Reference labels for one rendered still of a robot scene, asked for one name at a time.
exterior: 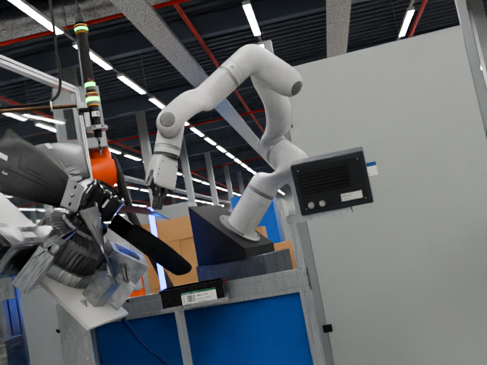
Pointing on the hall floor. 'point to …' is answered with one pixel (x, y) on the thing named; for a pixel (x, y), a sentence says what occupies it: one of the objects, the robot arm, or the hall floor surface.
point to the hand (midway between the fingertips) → (157, 203)
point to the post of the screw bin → (183, 337)
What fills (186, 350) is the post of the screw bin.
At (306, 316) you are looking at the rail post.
